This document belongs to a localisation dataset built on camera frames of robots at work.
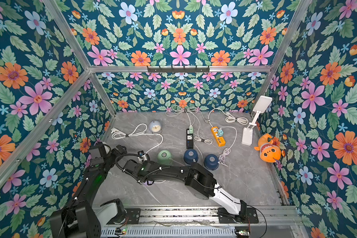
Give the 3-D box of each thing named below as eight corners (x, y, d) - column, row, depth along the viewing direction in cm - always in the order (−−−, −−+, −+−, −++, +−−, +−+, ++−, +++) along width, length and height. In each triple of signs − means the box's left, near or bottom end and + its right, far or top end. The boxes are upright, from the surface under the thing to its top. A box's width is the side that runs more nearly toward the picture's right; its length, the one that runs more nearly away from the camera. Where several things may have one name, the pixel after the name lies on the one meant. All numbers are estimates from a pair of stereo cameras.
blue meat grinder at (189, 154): (182, 162, 94) (181, 154, 86) (190, 154, 98) (190, 146, 89) (190, 170, 91) (190, 162, 83) (199, 161, 94) (199, 153, 86)
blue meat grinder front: (204, 172, 91) (205, 164, 82) (203, 162, 95) (204, 153, 86) (216, 172, 91) (219, 164, 82) (215, 162, 95) (217, 153, 86)
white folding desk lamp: (238, 141, 105) (254, 106, 78) (244, 130, 111) (261, 94, 84) (246, 145, 102) (266, 111, 76) (252, 134, 109) (272, 98, 82)
